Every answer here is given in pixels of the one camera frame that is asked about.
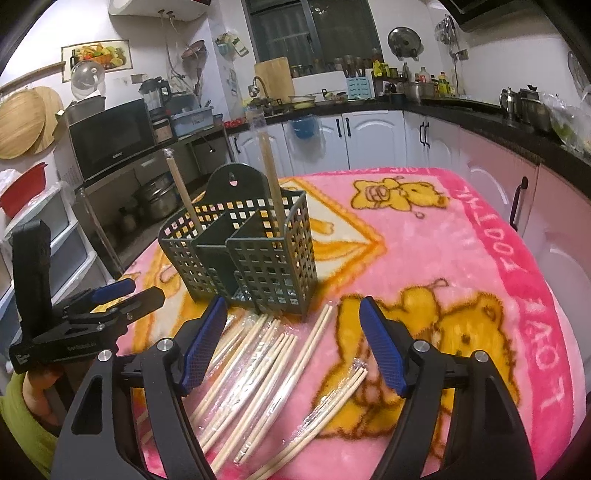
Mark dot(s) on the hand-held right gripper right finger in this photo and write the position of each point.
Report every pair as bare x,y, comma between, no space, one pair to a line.
383,346

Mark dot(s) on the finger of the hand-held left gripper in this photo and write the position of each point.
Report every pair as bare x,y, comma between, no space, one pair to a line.
143,297
113,290

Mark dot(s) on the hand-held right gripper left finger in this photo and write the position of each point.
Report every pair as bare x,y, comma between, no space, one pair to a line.
203,344

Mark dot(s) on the pile of wooden chopsticks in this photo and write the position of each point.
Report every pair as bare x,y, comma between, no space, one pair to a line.
263,360

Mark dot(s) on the dark green utensil holder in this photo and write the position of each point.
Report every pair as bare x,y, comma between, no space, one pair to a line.
272,258

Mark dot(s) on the plastic-wrapped chopstick pair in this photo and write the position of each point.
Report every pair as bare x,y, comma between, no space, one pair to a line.
184,194
271,175

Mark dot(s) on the person's left forearm green sleeve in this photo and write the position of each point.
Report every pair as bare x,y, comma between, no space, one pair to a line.
18,429

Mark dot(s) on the hanging metal utensils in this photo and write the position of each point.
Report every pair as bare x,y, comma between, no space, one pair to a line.
445,30

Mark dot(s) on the person's left hand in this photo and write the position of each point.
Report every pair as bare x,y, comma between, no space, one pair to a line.
42,392

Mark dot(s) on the plastic drawer tower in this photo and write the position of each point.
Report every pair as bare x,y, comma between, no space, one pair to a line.
64,221

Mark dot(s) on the red plastic basin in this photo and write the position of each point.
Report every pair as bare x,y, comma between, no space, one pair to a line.
23,189

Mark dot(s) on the printed pink blanket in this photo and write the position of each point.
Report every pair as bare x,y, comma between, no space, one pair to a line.
415,258

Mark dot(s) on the stacked steel pots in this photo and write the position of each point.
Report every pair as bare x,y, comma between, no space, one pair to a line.
159,198

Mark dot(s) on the white plastic bag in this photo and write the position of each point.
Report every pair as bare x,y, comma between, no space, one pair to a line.
7,177

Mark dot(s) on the black microwave oven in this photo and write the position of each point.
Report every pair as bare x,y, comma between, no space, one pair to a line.
111,138

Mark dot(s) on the round bamboo tray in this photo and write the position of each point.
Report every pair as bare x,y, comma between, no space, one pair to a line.
18,124

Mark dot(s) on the metal kitchen shelf rack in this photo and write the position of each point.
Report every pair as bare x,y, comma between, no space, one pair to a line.
184,146

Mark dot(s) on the round wooden board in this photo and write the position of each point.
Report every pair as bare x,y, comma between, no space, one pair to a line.
51,110

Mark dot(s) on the brown canister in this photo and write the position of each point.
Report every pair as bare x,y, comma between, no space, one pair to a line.
162,129

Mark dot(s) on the grey metal box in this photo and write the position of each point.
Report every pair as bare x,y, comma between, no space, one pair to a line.
85,108

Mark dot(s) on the blue dish rack box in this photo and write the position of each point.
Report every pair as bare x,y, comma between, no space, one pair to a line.
191,122

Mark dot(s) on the hanging glass lid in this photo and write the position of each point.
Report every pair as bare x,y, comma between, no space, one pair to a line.
87,78

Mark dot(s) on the white kitchen cabinets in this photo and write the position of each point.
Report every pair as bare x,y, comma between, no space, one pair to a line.
369,138

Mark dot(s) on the blue hanging bag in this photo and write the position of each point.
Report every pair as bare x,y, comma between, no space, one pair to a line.
304,128

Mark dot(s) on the metal faucet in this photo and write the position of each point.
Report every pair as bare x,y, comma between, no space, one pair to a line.
259,82

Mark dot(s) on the white bowl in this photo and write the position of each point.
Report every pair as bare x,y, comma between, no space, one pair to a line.
302,101

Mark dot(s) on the hanging wok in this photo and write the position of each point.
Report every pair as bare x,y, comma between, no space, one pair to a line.
194,48

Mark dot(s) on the steel pot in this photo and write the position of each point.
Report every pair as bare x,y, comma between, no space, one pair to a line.
420,91

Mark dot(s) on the wooden cutting board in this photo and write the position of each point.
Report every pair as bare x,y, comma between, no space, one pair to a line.
274,76

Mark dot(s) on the light blue knife block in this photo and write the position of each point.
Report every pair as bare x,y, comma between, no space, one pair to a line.
359,87

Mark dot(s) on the yellow oil bottle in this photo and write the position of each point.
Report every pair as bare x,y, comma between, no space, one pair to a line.
444,84

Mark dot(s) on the small metal coffee pot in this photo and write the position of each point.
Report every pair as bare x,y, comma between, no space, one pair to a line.
508,106

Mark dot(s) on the row of spice jars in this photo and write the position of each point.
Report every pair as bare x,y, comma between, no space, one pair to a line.
304,70

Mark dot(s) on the large metal kettle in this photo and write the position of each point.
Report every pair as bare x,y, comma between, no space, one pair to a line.
533,108

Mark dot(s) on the white water heater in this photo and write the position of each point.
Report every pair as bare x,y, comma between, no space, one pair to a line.
152,5

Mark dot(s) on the clear bag of greens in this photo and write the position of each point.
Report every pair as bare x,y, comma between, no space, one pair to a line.
568,120

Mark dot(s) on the hanging metal pot lid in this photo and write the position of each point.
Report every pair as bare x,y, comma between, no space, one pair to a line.
404,41

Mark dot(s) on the dark framed window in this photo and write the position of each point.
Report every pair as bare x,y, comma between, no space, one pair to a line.
286,27

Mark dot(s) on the black range hood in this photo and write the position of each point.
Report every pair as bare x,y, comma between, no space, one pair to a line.
485,11

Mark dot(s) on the wooden wall rail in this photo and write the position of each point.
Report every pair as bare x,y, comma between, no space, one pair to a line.
27,76

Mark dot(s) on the fruit wall poster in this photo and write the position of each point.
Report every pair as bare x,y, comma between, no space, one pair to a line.
99,53

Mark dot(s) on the wall-mounted cup holder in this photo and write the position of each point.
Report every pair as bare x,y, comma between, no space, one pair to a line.
231,46

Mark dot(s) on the wall-hung glass lid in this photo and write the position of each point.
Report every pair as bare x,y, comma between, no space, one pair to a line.
579,71

